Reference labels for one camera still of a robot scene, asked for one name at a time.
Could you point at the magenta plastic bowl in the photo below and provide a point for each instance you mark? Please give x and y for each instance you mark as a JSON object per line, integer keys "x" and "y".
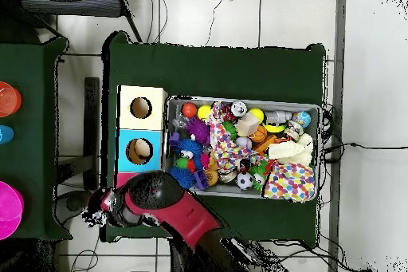
{"x": 9, "y": 211}

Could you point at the dark office chair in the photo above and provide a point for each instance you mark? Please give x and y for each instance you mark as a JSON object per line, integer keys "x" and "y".
{"x": 73, "y": 4}

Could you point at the wooden box with three holes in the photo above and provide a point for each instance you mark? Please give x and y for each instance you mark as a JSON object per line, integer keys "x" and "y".
{"x": 127, "y": 119}

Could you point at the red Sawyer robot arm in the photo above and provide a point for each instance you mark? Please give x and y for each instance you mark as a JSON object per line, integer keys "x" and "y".
{"x": 191, "y": 211}

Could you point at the green side table cloth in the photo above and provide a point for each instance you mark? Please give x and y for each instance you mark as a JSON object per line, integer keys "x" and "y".
{"x": 35, "y": 67}

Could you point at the small orange basketball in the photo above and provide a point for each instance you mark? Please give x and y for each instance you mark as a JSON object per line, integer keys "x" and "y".
{"x": 258, "y": 134}

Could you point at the silver topped drink can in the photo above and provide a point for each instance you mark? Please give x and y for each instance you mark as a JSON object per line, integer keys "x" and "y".
{"x": 239, "y": 108}

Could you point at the small soccer ball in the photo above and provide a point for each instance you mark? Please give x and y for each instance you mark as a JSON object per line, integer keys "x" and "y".
{"x": 244, "y": 181}

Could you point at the wide polka dot cloth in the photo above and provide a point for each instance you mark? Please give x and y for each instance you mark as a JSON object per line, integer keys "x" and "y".
{"x": 290, "y": 182}

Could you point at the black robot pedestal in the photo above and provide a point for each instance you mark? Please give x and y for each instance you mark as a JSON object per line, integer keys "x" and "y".
{"x": 180, "y": 262}

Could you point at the dark green table cloth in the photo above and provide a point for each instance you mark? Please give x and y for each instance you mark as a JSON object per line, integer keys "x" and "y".
{"x": 207, "y": 71}

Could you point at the blue plastic cup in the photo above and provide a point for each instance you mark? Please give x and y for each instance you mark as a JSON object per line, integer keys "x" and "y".
{"x": 5, "y": 134}

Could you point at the orange ball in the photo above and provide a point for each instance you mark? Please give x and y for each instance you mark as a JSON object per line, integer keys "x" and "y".
{"x": 189, "y": 110}

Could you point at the yellow ball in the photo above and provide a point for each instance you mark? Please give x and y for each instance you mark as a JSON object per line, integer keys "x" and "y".
{"x": 256, "y": 115}
{"x": 204, "y": 112}

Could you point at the plain wooden block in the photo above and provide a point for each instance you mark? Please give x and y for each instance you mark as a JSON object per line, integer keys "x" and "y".
{"x": 248, "y": 123}

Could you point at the purple spiky rubber ball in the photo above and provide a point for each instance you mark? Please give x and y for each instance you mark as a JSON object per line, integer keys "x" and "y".
{"x": 198, "y": 128}

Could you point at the orange ribbed plastic cup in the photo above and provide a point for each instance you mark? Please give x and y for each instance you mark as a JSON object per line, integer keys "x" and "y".
{"x": 9, "y": 99}

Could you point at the long polka dot cloth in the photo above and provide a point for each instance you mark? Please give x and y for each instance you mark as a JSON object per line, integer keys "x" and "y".
{"x": 223, "y": 139}

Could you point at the shallow mesh bin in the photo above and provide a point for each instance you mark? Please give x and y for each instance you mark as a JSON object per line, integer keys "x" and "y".
{"x": 173, "y": 107}

